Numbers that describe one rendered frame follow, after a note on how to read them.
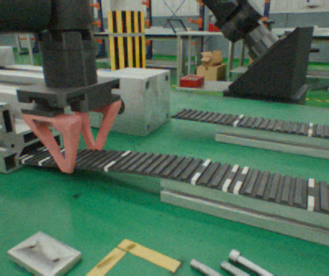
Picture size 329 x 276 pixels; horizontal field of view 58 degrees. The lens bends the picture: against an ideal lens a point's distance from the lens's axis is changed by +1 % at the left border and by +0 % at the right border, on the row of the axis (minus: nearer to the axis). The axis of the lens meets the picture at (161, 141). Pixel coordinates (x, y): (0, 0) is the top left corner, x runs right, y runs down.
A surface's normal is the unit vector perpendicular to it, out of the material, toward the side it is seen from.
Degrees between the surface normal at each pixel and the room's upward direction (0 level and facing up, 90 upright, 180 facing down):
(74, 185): 0
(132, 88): 90
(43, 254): 0
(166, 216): 0
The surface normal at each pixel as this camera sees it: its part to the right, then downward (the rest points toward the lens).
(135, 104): -0.44, 0.33
